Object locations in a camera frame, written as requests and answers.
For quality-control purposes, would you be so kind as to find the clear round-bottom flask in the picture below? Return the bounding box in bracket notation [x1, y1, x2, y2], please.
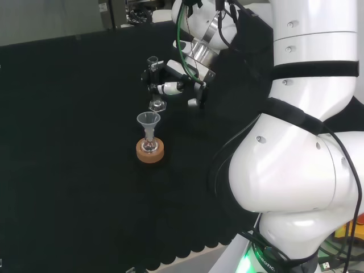
[140, 133, 159, 155]

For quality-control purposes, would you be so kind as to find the green cable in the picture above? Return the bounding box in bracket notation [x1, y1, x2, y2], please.
[176, 2, 206, 86]

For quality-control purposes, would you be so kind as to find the black bench cloth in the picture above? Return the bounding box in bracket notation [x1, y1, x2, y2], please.
[0, 8, 364, 271]

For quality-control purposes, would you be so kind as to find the clear plastic funnel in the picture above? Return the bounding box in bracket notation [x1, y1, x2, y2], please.
[136, 111, 161, 139]

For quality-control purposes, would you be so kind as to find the yellow stop button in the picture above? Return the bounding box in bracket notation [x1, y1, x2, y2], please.
[334, 220, 364, 241]

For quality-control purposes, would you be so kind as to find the clear graduated cylinder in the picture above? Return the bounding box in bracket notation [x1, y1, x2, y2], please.
[147, 56, 167, 111]

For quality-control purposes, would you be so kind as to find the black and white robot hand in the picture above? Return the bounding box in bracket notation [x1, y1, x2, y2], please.
[141, 59, 217, 110]

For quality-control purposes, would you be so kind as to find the cork ring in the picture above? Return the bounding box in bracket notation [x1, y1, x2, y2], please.
[136, 138, 165, 166]

